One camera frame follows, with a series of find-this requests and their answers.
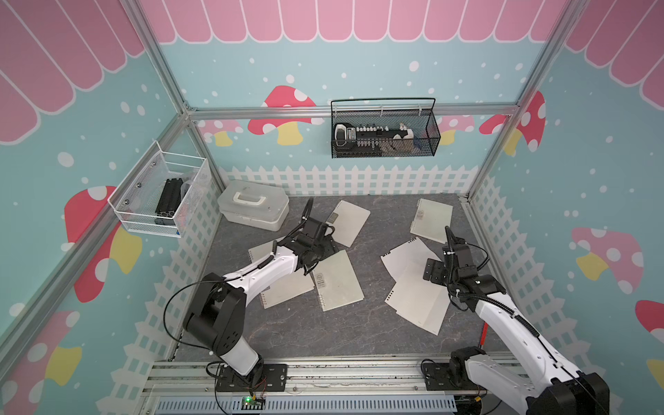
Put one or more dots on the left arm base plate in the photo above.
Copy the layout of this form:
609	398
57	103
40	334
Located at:
264	378

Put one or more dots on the small green circuit board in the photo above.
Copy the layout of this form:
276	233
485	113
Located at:
253	403

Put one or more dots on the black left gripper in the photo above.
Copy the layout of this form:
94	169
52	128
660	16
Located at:
329	248

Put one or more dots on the black block in white basket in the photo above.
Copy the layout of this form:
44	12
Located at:
169	202

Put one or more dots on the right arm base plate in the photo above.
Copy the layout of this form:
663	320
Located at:
441	376

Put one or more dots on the red handled tool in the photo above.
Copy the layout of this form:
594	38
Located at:
483	336

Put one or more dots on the items in black basket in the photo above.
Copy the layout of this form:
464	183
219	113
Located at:
370	140

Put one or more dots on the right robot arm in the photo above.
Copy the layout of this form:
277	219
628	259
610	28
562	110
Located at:
553	384

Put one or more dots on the large cream spiral notebook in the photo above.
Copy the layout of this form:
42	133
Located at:
348	220

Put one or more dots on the torn white page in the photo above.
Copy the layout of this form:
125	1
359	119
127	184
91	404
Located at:
409	257

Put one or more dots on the white plastic storage box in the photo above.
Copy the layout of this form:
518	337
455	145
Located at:
254	204

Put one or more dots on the cream spiral notebook with label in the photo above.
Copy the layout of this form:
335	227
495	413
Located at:
431	220

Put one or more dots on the black wire wall basket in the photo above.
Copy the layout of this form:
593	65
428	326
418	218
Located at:
392	127

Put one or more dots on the small green spiral notebook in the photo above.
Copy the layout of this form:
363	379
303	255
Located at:
336	282

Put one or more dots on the white wire wall basket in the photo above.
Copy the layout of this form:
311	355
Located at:
135	200

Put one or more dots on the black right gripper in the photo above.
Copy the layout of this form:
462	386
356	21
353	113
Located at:
435	274

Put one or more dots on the white spiral notebook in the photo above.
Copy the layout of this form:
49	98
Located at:
285	289

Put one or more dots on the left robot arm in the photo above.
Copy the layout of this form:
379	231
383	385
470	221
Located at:
216	314

